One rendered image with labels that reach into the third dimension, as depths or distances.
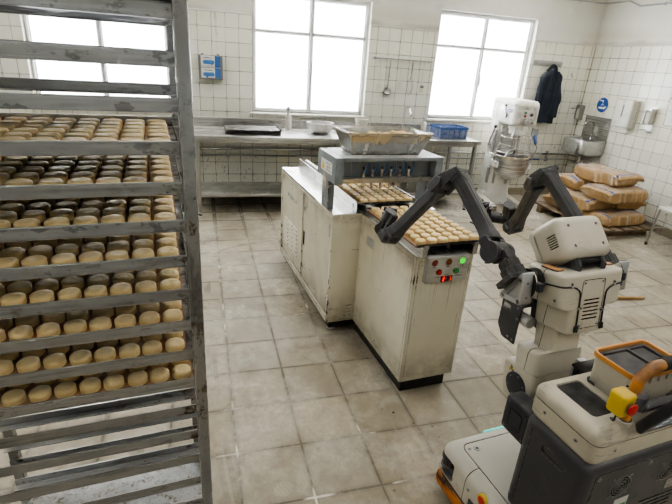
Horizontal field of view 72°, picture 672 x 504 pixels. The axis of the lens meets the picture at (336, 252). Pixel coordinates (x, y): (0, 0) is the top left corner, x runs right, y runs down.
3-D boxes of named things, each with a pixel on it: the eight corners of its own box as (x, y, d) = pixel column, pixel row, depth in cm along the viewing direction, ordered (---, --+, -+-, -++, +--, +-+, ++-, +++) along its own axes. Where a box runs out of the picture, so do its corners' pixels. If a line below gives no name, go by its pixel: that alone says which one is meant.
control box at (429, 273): (421, 281, 235) (425, 255, 230) (461, 276, 243) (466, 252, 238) (425, 284, 232) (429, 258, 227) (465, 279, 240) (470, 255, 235)
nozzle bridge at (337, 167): (315, 199, 309) (318, 147, 296) (412, 195, 333) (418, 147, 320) (332, 214, 280) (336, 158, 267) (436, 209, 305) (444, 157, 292)
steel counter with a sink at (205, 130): (195, 216, 515) (189, 100, 468) (196, 198, 577) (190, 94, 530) (469, 210, 605) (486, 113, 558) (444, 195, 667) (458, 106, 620)
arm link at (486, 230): (451, 157, 180) (468, 161, 185) (428, 179, 189) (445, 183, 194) (501, 254, 158) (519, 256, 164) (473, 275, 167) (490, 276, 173)
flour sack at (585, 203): (544, 197, 603) (547, 184, 596) (569, 196, 617) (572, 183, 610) (588, 214, 541) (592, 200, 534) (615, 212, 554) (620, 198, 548)
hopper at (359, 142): (331, 148, 297) (332, 125, 292) (409, 148, 316) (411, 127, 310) (348, 157, 272) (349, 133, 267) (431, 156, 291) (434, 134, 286)
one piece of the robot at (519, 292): (531, 304, 156) (535, 272, 153) (519, 306, 154) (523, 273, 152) (510, 294, 165) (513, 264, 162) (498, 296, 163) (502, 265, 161)
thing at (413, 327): (350, 329, 320) (361, 204, 286) (395, 323, 331) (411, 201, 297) (396, 395, 259) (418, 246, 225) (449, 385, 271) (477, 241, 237)
